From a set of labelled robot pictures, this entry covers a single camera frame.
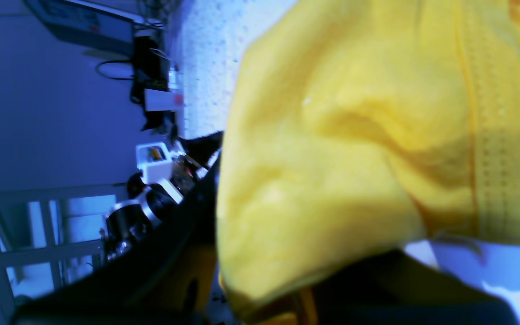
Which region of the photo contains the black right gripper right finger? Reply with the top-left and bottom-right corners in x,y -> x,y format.
305,250 -> 518,325

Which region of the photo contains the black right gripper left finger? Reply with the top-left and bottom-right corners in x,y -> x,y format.
12,158 -> 221,325

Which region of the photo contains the yellow T-shirt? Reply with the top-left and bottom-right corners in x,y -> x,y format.
217,0 -> 520,323

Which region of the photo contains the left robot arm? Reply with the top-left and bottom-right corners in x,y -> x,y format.
100,131 -> 224,263

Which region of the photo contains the white metal rack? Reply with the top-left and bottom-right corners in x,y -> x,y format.
0,183 -> 127,320

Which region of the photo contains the computer monitor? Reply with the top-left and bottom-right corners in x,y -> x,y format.
24,0 -> 139,57

